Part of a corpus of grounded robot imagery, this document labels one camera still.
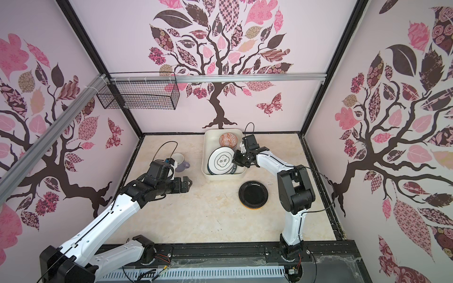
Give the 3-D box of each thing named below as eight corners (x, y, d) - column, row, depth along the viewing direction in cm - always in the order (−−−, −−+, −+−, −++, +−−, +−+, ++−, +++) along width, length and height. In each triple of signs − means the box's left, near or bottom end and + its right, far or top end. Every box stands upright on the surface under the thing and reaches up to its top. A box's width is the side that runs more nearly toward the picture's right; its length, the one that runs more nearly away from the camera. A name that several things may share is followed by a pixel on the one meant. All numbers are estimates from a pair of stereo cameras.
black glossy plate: (238, 208, 88) (239, 205, 85) (238, 185, 97) (238, 181, 94) (268, 208, 88) (269, 205, 85) (265, 185, 97) (266, 181, 93)
